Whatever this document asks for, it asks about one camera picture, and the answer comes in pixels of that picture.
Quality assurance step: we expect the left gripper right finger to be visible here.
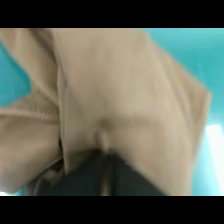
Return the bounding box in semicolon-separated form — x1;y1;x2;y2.
106;153;165;196

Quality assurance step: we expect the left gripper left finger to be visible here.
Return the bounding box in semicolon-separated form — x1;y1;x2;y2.
37;150;108;196

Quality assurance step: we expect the brown T-shirt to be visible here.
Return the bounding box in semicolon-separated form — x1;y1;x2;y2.
0;28;213;196

